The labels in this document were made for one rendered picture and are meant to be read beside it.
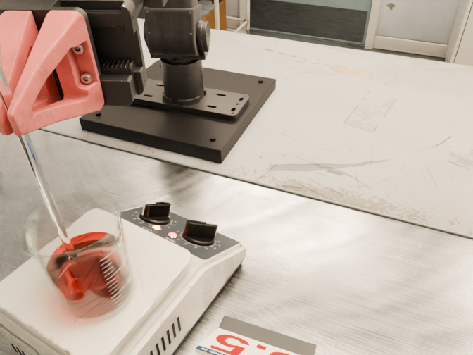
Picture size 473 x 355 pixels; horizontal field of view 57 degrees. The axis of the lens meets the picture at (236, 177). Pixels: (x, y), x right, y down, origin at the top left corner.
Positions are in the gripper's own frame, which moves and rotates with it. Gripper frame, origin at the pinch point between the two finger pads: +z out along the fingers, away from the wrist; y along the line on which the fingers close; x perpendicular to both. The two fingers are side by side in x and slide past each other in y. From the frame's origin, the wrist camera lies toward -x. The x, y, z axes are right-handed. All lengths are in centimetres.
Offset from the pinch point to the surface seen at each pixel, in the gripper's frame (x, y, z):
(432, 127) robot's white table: 26, 40, -38
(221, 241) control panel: 21.1, 9.8, -9.3
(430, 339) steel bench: 24.8, 29.6, -1.7
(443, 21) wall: 103, 129, -269
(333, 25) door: 115, 62, -290
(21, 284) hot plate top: 15.8, -5.1, 0.2
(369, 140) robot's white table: 26, 30, -34
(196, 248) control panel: 19.0, 7.7, -6.6
